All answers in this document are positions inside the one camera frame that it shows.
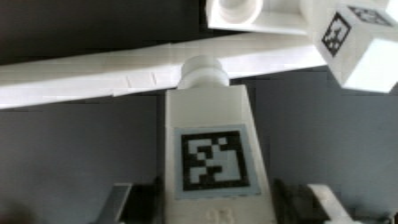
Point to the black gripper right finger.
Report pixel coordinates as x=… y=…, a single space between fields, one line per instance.
x=309 y=205

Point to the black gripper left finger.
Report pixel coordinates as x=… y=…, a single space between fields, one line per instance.
x=133 y=204

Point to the white chair leg block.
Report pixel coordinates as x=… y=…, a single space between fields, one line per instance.
x=355 y=34
x=216 y=185

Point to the white chair seat part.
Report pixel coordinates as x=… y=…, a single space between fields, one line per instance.
x=268 y=16

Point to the white L-shaped fence frame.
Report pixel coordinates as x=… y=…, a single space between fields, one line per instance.
x=131 y=71

